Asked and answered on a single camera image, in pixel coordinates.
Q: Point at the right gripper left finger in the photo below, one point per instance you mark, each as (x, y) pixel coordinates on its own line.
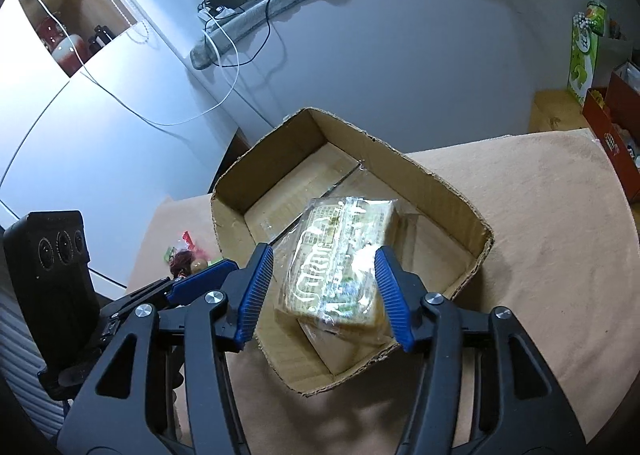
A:
(127, 395)

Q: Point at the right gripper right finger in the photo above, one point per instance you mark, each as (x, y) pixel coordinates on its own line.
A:
(518, 405)

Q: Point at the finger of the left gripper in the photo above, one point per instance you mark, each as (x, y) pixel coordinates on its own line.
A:
(184, 291)

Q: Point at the brown jelly cup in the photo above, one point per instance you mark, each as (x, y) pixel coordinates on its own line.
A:
(198, 265)

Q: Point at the red dates snack bag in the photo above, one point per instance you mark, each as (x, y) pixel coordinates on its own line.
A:
(179, 256)

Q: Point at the biscuit pack clear wrapper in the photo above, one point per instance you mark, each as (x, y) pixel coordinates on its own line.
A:
(329, 279)

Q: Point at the red white jar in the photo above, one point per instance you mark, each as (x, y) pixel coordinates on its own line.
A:
(69, 52)

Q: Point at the power strip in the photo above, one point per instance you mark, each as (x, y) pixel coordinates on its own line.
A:
(206, 13)

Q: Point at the red box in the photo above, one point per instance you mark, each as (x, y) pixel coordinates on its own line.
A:
(613, 115)

